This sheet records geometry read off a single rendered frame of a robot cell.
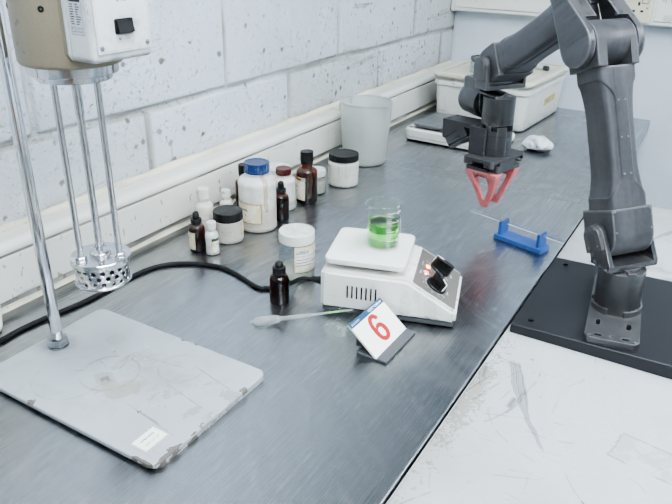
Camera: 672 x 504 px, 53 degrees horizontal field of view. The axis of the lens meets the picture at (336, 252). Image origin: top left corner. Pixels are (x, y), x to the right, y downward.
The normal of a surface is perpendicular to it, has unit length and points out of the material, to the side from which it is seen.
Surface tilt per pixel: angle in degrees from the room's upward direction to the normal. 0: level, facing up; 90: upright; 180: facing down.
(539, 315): 2
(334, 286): 90
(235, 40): 90
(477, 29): 91
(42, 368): 0
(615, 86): 68
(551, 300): 2
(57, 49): 90
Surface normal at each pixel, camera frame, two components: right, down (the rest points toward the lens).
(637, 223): 0.29, 0.05
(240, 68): 0.86, 0.23
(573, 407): 0.02, -0.90
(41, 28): -0.06, 0.43
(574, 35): -0.95, 0.15
